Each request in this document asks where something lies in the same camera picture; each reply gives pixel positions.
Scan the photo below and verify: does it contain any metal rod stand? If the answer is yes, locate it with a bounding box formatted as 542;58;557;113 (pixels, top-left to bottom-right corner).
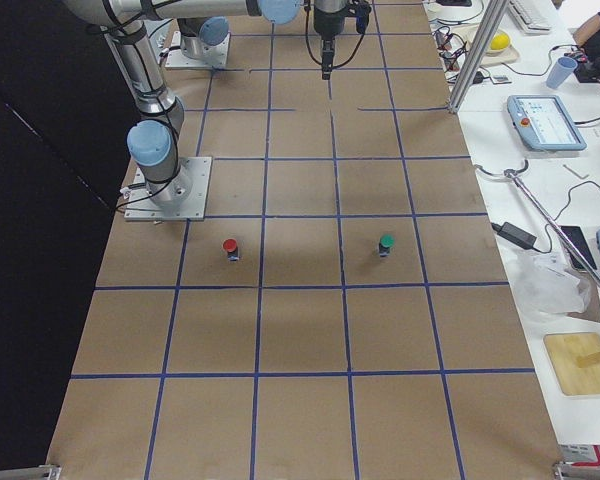
474;158;600;290

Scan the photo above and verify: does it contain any red push button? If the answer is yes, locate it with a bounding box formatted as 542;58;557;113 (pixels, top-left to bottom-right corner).
222;238;240;261

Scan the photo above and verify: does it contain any beige rectangular tray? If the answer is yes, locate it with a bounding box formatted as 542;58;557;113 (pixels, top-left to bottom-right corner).
452;25;520;67

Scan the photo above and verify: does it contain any yellow lemon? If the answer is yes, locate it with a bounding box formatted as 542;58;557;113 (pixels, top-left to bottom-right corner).
487;31;511;55

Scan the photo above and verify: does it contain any blue teach pendant tablet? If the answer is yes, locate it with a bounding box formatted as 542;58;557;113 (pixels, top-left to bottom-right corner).
506;95;587;151

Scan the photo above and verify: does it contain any light blue plastic cup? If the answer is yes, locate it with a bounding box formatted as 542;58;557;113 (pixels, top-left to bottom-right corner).
545;56;578;89

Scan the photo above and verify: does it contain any black power adapter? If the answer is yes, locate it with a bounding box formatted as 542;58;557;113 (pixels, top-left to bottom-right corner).
497;222;536;250

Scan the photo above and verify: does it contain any brown paper table cover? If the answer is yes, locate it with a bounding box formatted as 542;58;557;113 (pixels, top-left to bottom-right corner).
48;1;559;479

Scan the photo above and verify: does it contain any black smartphone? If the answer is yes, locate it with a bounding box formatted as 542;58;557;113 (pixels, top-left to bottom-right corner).
561;225;597;272

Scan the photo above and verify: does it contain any clear plastic bag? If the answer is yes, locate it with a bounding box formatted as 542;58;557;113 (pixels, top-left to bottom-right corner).
505;253;598;323

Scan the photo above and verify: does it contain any wooden cutting board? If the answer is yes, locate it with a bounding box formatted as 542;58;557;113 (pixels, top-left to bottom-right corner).
544;332;600;396

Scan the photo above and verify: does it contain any aluminium frame post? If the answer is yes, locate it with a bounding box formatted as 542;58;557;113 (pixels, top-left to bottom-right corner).
448;0;508;114

